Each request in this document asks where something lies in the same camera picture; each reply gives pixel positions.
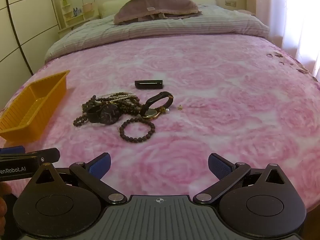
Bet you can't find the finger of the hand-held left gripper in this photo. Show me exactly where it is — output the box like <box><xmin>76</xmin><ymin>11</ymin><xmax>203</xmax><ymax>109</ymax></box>
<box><xmin>25</xmin><ymin>148</ymin><xmax>61</xmax><ymax>163</ymax></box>
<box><xmin>0</xmin><ymin>146</ymin><xmax>26</xmax><ymax>156</ymax></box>

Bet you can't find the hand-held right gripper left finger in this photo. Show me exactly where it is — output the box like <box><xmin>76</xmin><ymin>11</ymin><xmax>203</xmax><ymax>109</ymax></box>
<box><xmin>32</xmin><ymin>152</ymin><xmax>128</xmax><ymax>204</ymax></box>

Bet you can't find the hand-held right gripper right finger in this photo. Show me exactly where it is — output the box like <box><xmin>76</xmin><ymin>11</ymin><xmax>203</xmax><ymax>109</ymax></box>
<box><xmin>192</xmin><ymin>153</ymin><xmax>288</xmax><ymax>205</ymax></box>

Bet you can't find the large-bead dark bracelet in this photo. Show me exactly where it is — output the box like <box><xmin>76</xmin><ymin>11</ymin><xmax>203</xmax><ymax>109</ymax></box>
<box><xmin>119</xmin><ymin>119</ymin><xmax>156</xmax><ymax>143</ymax></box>

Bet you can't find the long dark bead necklace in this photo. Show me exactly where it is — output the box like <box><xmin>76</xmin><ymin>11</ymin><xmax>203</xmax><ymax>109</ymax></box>
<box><xmin>73</xmin><ymin>94</ymin><xmax>123</xmax><ymax>128</ymax></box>

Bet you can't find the orange plastic tray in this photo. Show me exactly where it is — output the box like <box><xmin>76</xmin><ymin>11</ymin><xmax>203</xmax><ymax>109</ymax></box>
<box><xmin>0</xmin><ymin>70</ymin><xmax>71</xmax><ymax>140</ymax></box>

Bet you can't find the black wristwatch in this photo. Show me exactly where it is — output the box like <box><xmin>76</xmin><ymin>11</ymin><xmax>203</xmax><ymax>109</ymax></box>
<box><xmin>86</xmin><ymin>104</ymin><xmax>120</xmax><ymax>125</ymax></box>

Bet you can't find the pearl bead string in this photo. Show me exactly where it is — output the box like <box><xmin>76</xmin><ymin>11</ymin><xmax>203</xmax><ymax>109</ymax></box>
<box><xmin>96</xmin><ymin>92</ymin><xmax>137</xmax><ymax>103</ymax></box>

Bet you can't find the person's left hand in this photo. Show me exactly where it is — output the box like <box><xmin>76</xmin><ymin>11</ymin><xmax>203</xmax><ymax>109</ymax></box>
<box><xmin>0</xmin><ymin>182</ymin><xmax>13</xmax><ymax>233</ymax></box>

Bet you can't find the pink rose blanket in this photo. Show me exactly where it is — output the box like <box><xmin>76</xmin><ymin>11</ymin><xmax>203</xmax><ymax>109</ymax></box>
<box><xmin>0</xmin><ymin>31</ymin><xmax>320</xmax><ymax>213</ymax></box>

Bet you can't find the black lipstick tube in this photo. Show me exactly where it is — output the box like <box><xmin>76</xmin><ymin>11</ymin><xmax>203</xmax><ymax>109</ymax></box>
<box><xmin>134</xmin><ymin>79</ymin><xmax>164</xmax><ymax>89</ymax></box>

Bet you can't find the cream wardrobe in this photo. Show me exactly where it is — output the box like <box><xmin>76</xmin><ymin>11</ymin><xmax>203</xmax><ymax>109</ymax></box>
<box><xmin>0</xmin><ymin>0</ymin><xmax>62</xmax><ymax>110</ymax></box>

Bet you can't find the cream vanity shelf unit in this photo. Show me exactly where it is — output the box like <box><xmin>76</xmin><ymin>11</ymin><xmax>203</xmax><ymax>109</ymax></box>
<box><xmin>58</xmin><ymin>0</ymin><xmax>100</xmax><ymax>39</ymax></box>

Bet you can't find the striped quilt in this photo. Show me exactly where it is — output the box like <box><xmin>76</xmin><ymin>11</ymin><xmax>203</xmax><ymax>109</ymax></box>
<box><xmin>44</xmin><ymin>4</ymin><xmax>270</xmax><ymax>64</ymax></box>

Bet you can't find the sheer curtain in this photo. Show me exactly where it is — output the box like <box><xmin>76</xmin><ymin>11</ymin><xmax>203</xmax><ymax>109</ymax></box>
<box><xmin>246</xmin><ymin>0</ymin><xmax>320</xmax><ymax>80</ymax></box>

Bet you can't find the brown small-bead wrap bracelet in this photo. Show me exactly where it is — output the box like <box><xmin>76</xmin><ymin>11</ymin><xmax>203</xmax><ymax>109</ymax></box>
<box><xmin>120</xmin><ymin>94</ymin><xmax>143</xmax><ymax>117</ymax></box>

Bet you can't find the gold watch with black strap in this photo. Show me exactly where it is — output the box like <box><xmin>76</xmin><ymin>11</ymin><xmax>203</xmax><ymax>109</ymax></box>
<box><xmin>139</xmin><ymin>91</ymin><xmax>174</xmax><ymax>120</ymax></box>

